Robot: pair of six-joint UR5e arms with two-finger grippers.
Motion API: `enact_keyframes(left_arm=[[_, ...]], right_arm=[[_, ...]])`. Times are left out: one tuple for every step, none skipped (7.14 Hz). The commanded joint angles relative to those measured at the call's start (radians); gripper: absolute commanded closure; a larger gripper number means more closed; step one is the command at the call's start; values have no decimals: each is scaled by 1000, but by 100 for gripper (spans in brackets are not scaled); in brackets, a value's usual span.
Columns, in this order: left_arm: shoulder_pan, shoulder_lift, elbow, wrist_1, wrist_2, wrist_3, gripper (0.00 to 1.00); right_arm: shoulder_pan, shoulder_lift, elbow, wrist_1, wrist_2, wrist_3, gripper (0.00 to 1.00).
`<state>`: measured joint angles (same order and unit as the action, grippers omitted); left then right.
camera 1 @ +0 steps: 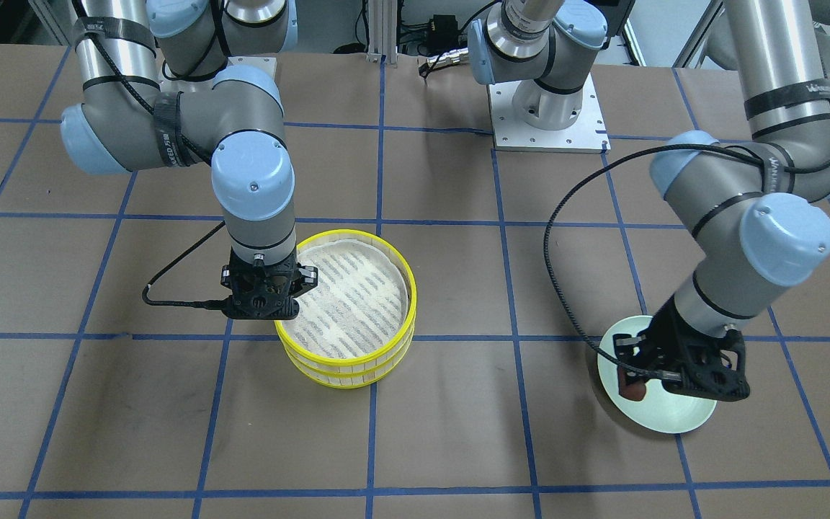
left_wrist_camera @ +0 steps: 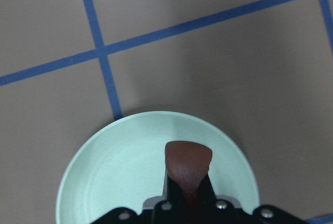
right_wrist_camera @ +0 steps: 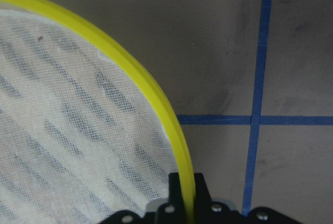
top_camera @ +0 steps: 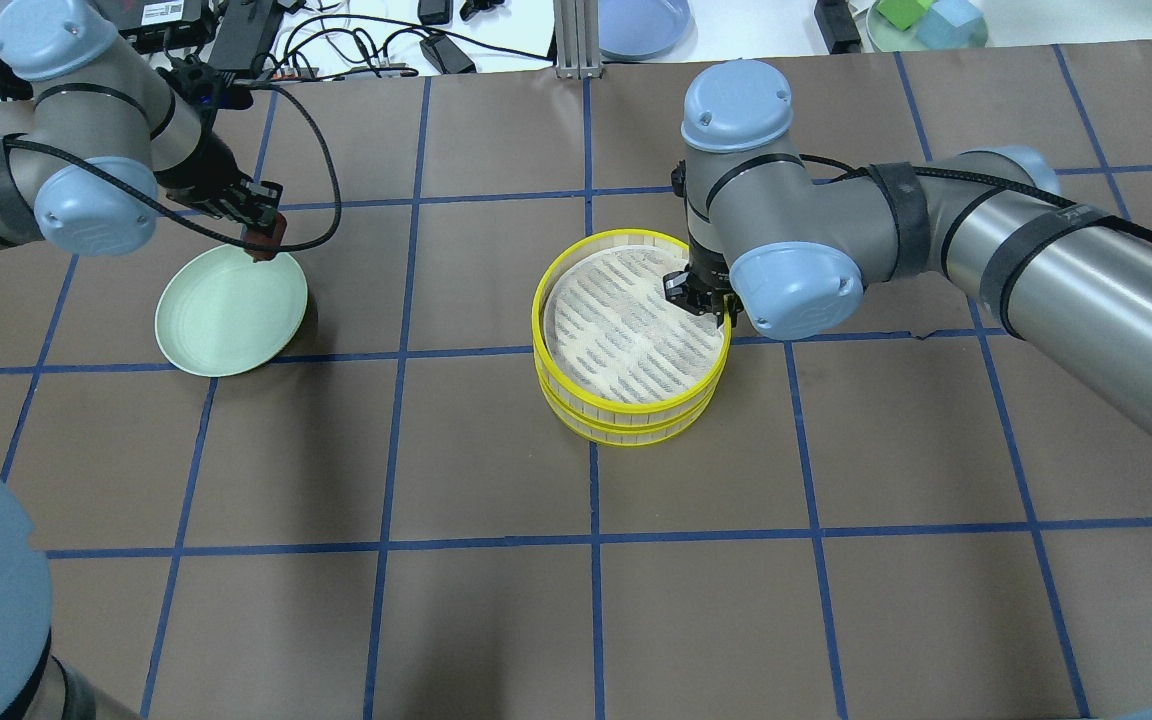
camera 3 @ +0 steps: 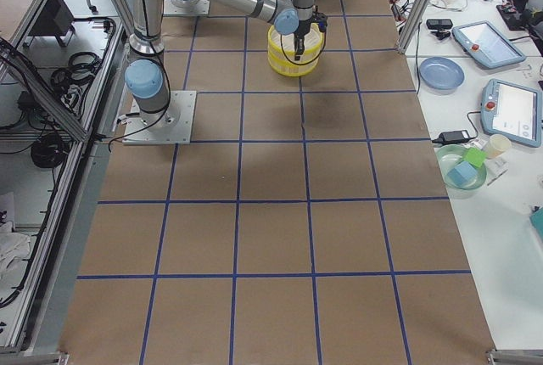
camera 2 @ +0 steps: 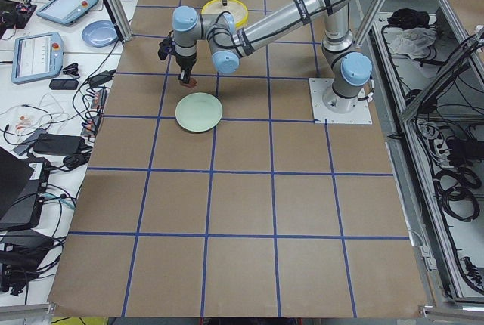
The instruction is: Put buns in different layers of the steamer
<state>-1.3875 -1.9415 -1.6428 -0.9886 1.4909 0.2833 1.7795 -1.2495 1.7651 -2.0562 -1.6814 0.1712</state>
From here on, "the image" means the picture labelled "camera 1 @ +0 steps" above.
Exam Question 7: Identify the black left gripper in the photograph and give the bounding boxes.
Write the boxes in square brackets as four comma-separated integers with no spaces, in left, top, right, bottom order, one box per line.
[613,298,751,402]

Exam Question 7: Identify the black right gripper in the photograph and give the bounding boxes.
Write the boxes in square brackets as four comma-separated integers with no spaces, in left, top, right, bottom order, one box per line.
[221,256,318,321]

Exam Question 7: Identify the brown steamed bun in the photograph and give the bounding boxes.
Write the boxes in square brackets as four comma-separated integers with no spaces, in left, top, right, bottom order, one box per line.
[618,369,648,403]

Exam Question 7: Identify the yellow-rimmed steamer layer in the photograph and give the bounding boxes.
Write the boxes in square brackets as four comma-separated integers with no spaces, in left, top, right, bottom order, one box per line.
[281,229,417,359]
[275,321,414,390]

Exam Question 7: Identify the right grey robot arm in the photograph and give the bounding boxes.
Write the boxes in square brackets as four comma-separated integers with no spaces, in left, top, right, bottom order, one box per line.
[61,1,318,321]

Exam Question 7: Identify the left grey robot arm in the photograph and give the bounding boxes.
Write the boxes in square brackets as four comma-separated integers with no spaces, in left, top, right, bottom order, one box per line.
[468,1,830,402]

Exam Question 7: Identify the mint green plate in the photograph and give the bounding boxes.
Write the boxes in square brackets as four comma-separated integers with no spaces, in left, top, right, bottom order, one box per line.
[597,355,718,434]

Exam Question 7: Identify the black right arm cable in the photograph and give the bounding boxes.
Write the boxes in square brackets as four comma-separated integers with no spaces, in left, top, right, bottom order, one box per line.
[143,220,232,311]

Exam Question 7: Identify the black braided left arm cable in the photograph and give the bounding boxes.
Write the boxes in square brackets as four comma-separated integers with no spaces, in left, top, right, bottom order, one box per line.
[543,97,830,383]

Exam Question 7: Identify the aluminium frame post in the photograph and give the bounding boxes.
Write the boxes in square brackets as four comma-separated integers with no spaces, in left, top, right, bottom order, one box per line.
[366,0,399,68]

